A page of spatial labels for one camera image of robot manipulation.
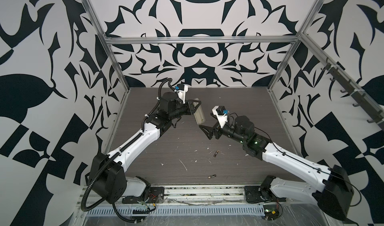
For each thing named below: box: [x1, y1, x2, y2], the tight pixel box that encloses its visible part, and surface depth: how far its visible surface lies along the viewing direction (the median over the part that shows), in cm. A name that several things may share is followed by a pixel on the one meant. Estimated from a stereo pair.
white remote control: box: [193, 98, 206, 125], surface depth 76 cm
